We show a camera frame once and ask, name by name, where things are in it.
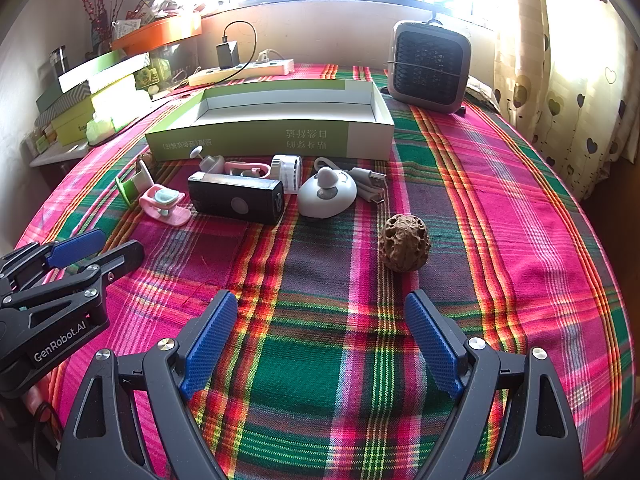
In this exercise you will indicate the black charger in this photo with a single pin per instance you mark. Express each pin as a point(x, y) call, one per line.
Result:
point(227, 55)

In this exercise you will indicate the green and white spool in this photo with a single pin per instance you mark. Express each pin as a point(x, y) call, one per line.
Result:
point(142, 180)

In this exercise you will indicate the pile of cards and packets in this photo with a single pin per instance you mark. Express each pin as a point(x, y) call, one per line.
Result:
point(150, 7)

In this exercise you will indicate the large brown carved walnut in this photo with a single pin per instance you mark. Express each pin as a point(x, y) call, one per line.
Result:
point(404, 242)

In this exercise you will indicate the red flower branches in vase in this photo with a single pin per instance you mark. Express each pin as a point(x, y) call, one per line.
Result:
point(100, 35)

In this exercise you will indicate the green striped box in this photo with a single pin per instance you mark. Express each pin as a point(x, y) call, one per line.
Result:
point(65, 102)

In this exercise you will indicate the yellow-green box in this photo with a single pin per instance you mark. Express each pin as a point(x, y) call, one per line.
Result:
point(75, 125)

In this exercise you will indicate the white suction knob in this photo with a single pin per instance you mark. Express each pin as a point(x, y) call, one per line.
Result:
point(212, 164)

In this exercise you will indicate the plaid blanket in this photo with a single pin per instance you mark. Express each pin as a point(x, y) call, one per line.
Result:
point(320, 270)

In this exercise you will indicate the dark glass jar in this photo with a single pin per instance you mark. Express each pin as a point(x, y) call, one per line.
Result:
point(59, 62)

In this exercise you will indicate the small green printed box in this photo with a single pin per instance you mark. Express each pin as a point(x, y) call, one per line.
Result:
point(152, 72)

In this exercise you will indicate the green and white cardboard box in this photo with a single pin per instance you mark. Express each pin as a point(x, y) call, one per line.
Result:
point(250, 140)

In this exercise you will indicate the heart print curtain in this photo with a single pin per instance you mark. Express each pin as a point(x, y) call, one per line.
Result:
point(575, 85)

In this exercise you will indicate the white round massager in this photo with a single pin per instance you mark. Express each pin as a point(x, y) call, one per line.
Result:
point(325, 202)

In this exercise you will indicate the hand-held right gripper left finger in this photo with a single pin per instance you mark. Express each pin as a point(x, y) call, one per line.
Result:
point(210, 347)

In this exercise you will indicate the small white jar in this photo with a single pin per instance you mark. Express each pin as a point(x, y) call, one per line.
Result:
point(287, 175)

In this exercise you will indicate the black rectangular device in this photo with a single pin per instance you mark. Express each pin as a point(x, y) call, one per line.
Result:
point(225, 200)

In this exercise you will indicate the white side shelf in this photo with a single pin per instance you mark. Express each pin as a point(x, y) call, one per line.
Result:
point(60, 155)

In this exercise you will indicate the cream power strip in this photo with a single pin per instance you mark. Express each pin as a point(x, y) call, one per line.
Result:
point(240, 72)

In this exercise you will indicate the orange tray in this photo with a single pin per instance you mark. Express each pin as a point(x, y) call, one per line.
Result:
point(160, 35)

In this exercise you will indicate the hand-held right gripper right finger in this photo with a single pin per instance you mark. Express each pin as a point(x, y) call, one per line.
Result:
point(432, 347)

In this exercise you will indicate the small brown walnut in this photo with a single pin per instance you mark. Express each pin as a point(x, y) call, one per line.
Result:
point(146, 160)

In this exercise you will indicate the green tissue pack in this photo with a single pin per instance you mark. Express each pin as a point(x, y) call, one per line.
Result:
point(102, 130)

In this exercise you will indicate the pink toy with teal seat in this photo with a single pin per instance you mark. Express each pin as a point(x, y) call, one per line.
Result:
point(172, 212)

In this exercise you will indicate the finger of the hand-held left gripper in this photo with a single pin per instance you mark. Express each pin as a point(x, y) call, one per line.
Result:
point(80, 247)
point(122, 257)

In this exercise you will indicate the grey desktop heater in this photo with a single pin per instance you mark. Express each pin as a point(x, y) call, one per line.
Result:
point(425, 60)

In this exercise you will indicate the white plug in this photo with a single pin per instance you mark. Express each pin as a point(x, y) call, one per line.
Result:
point(264, 57)

